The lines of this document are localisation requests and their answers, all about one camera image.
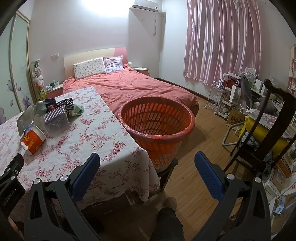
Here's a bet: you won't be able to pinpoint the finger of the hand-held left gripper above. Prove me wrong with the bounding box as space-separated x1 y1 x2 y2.
0 153 25 181

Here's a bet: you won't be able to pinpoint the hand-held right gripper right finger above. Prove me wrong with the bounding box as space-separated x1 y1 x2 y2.
194 151 271 241

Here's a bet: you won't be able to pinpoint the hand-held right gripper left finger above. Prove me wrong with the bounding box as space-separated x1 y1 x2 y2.
24 152 102 241

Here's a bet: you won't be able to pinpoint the orange white tissue pack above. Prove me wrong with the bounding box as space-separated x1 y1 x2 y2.
20 126 47 154

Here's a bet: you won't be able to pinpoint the white tissue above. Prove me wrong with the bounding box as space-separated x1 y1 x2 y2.
17 101 48 136

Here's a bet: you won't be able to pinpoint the orange plastic laundry basket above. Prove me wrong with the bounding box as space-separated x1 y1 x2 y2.
117 96 196 171

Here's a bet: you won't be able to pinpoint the clear plastic container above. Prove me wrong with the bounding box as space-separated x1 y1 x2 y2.
40 105 71 136

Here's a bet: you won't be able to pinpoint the floral tablecloth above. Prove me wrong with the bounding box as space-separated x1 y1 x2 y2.
0 86 160 202

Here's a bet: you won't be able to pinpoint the dark wooden stool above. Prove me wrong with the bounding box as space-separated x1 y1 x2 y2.
154 159 178 190

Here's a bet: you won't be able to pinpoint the brown slipper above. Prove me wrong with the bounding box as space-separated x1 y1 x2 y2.
163 197 177 211

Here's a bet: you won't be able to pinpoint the person's leg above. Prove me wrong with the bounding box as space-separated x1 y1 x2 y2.
150 207 185 241

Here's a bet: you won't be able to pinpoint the brown paper bag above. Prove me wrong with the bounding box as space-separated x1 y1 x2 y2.
226 108 245 127

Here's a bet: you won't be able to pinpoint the green cloth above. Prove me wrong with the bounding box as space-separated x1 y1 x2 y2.
69 104 85 116

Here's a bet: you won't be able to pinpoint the yellow bag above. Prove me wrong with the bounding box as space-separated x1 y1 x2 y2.
245 116 294 158

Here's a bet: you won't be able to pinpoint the black patterned cloth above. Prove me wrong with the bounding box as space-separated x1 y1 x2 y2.
45 98 74 110

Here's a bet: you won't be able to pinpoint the pink nightstand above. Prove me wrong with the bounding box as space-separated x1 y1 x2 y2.
46 85 64 98
133 67 149 76

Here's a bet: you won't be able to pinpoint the white cardboard box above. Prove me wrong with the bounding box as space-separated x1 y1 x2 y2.
276 184 296 217

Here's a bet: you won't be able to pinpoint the white shelf cart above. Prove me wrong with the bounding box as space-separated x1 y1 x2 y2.
222 73 243 118

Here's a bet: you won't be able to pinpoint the white paper bag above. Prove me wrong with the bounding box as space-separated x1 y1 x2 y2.
232 85 242 103

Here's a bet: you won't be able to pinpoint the hanging plush toys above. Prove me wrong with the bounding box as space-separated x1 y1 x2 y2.
32 61 45 87

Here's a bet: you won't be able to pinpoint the wardrobe with flower print doors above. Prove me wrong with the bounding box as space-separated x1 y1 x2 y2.
0 11 35 126

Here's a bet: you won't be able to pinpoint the grey office chair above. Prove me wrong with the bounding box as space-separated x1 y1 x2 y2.
240 75 255 109

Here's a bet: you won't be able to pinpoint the coral red duvet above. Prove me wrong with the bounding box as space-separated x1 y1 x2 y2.
62 64 199 116

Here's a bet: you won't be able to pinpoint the dark wooden chair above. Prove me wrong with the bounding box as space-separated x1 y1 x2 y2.
223 79 296 176

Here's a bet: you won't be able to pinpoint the floral white pillow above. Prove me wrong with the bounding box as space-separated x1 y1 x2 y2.
73 58 107 79

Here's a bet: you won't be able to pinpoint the pink striped pillow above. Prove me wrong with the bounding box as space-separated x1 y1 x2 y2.
103 56 125 73

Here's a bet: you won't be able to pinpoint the cream and pink headboard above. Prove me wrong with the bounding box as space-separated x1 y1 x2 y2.
63 47 128 79

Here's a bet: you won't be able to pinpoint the pink and white bookshelf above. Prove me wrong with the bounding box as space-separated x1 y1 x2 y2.
288 45 296 93

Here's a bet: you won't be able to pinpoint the pink satin curtain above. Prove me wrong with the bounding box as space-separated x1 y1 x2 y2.
184 0 284 86

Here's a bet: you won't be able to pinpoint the white air conditioner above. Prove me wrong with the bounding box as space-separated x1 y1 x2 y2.
132 4 159 12

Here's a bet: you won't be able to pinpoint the white wire rack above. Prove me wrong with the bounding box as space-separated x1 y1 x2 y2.
205 81 225 115

